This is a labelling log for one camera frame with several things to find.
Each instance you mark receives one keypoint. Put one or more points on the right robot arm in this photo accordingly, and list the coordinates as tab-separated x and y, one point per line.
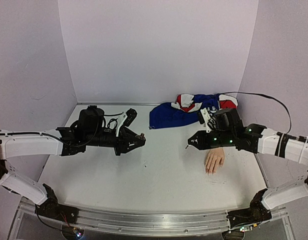
259	139

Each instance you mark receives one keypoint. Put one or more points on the blue red white jacket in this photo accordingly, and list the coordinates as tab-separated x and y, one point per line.
184	110

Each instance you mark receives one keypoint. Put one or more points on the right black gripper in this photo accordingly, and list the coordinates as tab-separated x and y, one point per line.
208	139

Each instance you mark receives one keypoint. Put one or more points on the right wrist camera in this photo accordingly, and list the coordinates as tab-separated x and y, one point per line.
206	119

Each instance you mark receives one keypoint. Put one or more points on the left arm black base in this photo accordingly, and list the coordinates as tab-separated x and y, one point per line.
52	209

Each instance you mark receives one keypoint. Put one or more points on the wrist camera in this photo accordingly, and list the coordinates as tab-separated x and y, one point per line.
206	119
125	120

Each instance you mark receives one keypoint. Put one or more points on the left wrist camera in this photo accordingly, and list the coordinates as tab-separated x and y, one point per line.
125	120

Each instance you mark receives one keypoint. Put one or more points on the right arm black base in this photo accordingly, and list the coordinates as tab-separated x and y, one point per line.
256	213

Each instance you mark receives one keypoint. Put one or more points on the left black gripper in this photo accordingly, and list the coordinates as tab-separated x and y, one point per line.
125	132

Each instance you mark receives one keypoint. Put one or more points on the aluminium front rail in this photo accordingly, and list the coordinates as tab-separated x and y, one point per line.
162	224

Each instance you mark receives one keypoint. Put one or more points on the mannequin hand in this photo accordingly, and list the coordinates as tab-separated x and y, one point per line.
214	159

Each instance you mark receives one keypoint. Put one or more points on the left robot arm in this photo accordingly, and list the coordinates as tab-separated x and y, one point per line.
60	142

